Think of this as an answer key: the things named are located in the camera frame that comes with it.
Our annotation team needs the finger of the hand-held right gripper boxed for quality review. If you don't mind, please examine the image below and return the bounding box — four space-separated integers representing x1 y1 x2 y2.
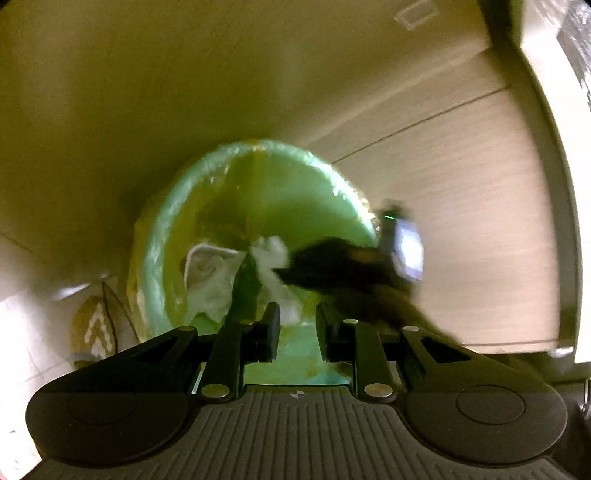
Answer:
274 237 394 301

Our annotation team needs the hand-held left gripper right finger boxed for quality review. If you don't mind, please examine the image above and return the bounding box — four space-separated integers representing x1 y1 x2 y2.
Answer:
315 302 490 401

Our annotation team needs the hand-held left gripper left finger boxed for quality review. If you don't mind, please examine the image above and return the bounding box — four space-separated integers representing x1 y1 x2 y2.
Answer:
111 302 282 401

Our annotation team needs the green snack packet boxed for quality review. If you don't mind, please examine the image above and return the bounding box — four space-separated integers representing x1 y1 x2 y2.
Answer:
226 254 264 324

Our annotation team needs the white tissue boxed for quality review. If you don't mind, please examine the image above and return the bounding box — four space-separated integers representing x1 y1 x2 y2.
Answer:
249 235 303 324

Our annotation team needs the green bag-lined trash bin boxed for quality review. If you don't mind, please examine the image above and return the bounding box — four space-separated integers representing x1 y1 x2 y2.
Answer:
127 138 393 386

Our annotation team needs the white plastic tray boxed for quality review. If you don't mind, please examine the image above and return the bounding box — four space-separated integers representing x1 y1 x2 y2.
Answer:
185 244 245 301

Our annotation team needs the beige wooden base cabinet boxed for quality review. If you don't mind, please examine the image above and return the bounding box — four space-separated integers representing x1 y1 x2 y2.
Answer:
0 0 583 356

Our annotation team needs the clear cabinet handle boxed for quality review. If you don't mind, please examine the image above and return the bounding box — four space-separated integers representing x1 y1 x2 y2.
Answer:
396 0 438 31

